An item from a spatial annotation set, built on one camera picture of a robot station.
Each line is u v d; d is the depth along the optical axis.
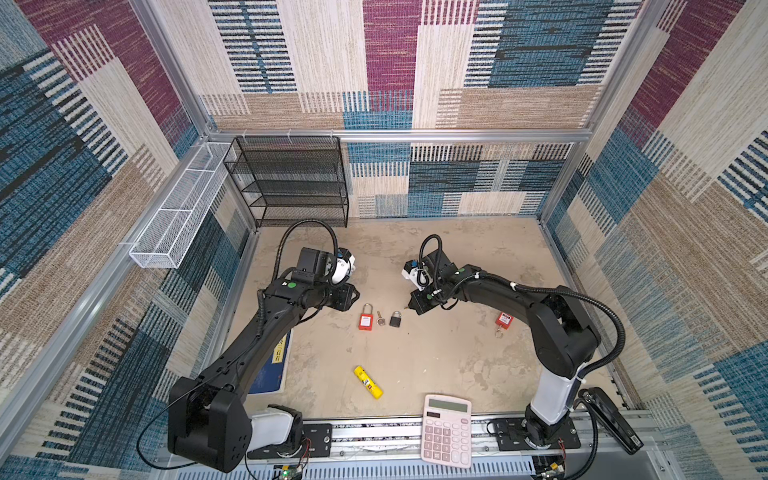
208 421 0.39
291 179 1.09
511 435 0.73
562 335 0.49
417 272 0.83
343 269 0.70
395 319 0.94
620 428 0.72
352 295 0.75
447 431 0.73
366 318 0.92
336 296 0.71
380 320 0.94
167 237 0.71
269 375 0.83
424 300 0.81
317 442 0.73
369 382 0.81
